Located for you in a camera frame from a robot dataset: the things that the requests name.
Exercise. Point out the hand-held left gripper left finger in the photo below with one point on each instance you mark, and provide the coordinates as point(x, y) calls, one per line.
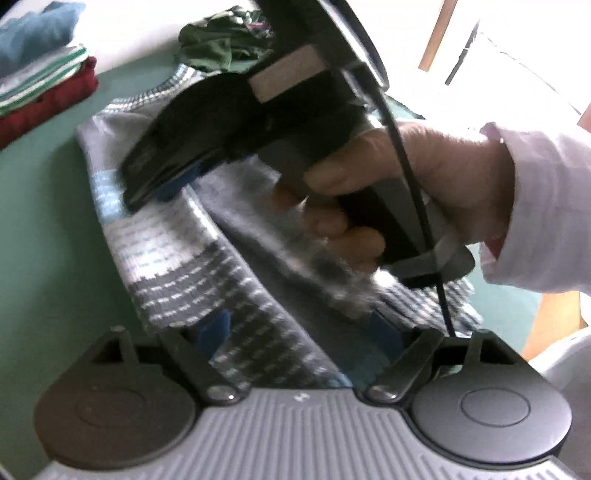
point(216, 328)

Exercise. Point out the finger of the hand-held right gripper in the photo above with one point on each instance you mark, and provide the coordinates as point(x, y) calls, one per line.
point(194, 124)

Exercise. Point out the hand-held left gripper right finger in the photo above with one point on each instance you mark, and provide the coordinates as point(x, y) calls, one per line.
point(385, 323)

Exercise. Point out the grey striped knit sweater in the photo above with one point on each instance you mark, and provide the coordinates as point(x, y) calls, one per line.
point(175, 258)

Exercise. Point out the person's right forearm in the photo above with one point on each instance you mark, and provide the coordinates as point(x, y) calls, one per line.
point(549, 207)

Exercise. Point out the dark green clothes pile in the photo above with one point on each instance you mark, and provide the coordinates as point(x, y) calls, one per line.
point(207, 44)

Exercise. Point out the person's right hand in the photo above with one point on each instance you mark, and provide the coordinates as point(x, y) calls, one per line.
point(461, 170)

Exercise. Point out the red garment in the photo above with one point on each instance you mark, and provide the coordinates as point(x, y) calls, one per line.
point(51, 106)

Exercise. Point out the white green striped garment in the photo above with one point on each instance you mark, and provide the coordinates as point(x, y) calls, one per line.
point(41, 69)

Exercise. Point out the dark thin pole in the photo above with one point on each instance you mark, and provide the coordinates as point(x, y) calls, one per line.
point(461, 48)

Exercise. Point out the green bed sheet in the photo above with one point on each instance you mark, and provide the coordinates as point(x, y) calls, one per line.
point(46, 230)

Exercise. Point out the blue garment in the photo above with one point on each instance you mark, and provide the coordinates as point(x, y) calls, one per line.
point(37, 32)

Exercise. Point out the wooden door frame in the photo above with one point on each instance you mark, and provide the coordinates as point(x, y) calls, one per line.
point(438, 37)

